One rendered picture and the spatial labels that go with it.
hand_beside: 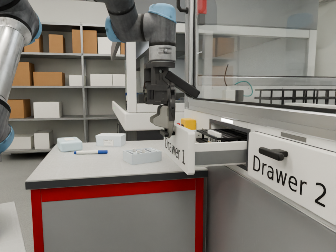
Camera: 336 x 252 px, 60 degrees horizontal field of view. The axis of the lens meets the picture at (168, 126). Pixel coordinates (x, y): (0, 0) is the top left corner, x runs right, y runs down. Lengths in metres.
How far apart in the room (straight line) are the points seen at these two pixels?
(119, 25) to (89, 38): 3.81
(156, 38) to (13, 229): 0.56
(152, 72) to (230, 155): 0.31
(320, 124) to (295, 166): 0.09
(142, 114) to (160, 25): 0.89
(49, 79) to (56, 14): 1.11
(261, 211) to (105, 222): 0.51
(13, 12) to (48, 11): 4.22
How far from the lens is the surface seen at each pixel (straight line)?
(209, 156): 0.76
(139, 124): 1.64
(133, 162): 1.07
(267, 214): 0.75
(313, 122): 0.58
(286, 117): 0.64
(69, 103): 5.06
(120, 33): 0.85
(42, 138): 4.75
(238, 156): 0.79
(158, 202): 1.02
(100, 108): 5.03
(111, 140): 1.42
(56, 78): 4.68
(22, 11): 1.04
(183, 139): 0.76
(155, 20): 0.82
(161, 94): 0.81
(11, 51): 0.95
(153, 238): 1.07
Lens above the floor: 1.03
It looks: 7 degrees down
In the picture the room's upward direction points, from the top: straight up
